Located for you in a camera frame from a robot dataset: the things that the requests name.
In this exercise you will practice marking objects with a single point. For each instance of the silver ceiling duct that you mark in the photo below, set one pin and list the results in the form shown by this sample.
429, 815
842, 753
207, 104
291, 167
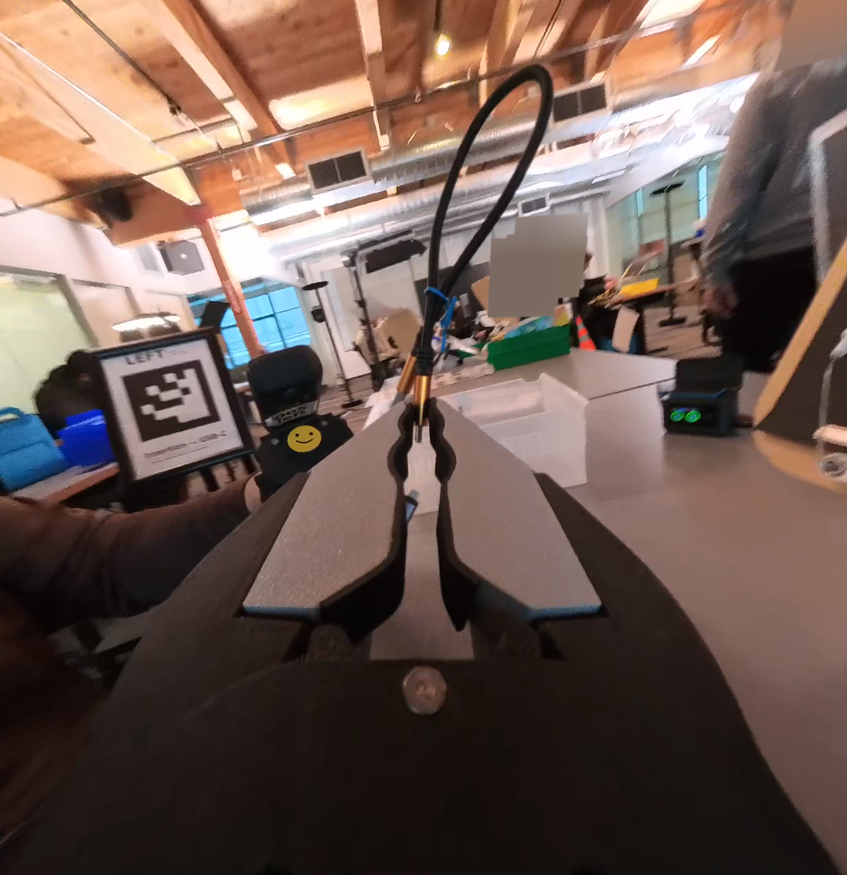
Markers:
532, 147

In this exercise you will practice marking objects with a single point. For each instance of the blue plastic bin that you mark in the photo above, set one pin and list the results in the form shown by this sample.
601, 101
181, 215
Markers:
87, 437

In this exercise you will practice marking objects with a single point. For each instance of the black wall speaker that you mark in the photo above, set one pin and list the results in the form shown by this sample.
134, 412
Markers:
181, 256

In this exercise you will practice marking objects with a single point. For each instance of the blue twist tie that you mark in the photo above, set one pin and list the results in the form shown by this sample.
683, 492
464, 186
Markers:
442, 304

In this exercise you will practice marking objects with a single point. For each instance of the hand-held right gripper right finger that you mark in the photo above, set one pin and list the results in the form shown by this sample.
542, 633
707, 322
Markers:
512, 540

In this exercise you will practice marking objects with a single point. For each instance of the black floor lamp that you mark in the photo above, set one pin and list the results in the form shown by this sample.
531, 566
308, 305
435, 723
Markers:
326, 328
669, 260

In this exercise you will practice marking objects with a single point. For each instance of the clear plastic bin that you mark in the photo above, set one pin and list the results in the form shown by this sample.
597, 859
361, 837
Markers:
532, 424

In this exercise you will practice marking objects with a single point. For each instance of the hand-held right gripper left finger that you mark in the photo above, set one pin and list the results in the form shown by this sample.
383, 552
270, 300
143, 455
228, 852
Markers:
327, 533

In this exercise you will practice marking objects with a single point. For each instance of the black battery charger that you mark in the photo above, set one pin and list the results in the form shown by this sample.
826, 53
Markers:
700, 400

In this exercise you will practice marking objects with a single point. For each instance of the orange traffic cone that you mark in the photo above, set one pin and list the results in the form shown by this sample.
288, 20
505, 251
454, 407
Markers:
584, 335

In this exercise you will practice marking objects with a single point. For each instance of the wooden board stand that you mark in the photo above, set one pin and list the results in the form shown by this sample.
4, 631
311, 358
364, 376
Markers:
806, 355

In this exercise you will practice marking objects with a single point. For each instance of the blue plastic case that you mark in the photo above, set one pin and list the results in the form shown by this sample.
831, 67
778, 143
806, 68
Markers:
20, 448

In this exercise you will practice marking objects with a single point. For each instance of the person's left forearm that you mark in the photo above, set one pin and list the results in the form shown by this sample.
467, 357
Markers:
68, 547

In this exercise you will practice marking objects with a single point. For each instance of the green plastic bin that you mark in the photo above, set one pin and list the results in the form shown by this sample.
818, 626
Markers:
529, 347

